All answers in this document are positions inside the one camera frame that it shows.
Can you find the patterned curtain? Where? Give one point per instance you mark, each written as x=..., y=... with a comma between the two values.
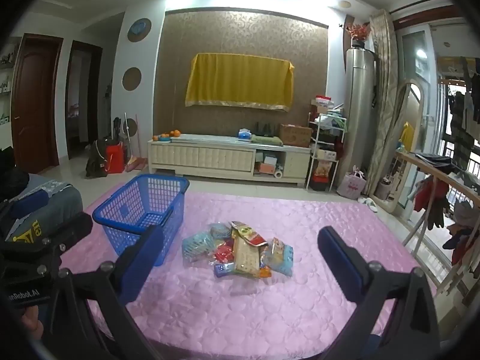
x=382, y=101

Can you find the red snack packet green label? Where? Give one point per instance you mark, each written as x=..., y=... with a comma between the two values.
x=245, y=255

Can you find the black bag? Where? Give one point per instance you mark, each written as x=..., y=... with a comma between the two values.
x=95, y=159

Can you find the black cloth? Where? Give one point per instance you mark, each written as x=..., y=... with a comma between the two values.
x=13, y=172

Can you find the silver standing air conditioner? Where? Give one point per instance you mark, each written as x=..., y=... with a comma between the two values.
x=360, y=101

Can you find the standing mirror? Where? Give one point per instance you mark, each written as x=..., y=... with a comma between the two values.
x=407, y=138

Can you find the clear bluish snack packet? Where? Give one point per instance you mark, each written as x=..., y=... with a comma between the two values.
x=219, y=230

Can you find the red garment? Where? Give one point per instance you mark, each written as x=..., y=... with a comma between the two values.
x=425, y=195

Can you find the wooden drying rack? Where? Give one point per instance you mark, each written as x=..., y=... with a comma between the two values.
x=416, y=161

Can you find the small white box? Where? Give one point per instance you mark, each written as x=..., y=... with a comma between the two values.
x=326, y=154

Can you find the yellow cloth cover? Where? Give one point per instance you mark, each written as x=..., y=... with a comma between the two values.
x=240, y=80

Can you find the person's left hand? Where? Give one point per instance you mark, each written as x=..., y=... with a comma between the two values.
x=32, y=322

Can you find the red paper bag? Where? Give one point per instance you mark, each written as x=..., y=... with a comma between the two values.
x=114, y=157

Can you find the brown wooden door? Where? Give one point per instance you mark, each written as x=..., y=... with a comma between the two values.
x=35, y=105

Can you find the cream low cabinet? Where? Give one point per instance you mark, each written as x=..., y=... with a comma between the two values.
x=210, y=157

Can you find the red and yellow box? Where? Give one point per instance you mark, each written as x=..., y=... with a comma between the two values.
x=322, y=170

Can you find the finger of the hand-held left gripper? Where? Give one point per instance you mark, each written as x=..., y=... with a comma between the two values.
x=30, y=203
x=71, y=228

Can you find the small blue snack packet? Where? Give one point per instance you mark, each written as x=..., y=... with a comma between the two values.
x=223, y=269

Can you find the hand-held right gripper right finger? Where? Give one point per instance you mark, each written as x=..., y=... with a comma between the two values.
x=337, y=262

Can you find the cardboard box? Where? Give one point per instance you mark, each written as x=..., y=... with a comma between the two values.
x=296, y=134

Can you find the white paper roll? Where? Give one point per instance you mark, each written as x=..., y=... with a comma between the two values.
x=278, y=174

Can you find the white slipper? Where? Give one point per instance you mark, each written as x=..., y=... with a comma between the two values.
x=363, y=199
x=372, y=206

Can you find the stack of folded clothes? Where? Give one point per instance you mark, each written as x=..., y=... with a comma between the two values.
x=332, y=118

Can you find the orange box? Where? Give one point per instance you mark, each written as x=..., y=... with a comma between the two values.
x=267, y=168

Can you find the red and white box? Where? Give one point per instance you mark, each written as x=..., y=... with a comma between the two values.
x=323, y=102

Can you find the white pole with disc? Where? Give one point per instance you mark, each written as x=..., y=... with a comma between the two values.
x=129, y=123

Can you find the red flower decoration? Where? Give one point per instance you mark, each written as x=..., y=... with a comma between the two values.
x=358, y=30

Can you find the plain red snack packet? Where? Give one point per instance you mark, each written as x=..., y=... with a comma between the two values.
x=224, y=255

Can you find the light blue snack packet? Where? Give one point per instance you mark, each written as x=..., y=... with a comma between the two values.
x=195, y=249
x=281, y=262

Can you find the white shelf rack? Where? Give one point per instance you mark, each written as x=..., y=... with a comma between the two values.
x=312, y=146

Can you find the wall shelf with ornaments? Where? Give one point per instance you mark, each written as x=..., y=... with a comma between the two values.
x=5, y=82

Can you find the pink broom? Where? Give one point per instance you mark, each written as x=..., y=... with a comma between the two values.
x=135, y=163

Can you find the blue plastic basket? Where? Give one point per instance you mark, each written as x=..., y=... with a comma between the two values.
x=108, y=219

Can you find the grey printed garment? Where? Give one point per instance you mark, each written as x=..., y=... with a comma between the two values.
x=56, y=206

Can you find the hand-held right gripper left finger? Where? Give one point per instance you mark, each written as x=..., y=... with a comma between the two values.
x=146, y=255

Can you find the round brown wall panel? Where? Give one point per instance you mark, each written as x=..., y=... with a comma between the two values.
x=131, y=78

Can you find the folded green cloth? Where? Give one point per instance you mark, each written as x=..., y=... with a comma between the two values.
x=266, y=139

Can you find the pink bag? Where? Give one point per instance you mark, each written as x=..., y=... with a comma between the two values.
x=352, y=185

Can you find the orange snack bar packet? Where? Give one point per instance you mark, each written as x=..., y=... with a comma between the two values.
x=264, y=272

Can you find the hanging dark clothes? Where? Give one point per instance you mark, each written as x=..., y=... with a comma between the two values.
x=463, y=120

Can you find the pink quilted mat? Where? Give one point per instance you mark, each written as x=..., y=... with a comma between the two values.
x=225, y=318

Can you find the blue tissue box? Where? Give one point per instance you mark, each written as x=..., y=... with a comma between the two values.
x=244, y=134

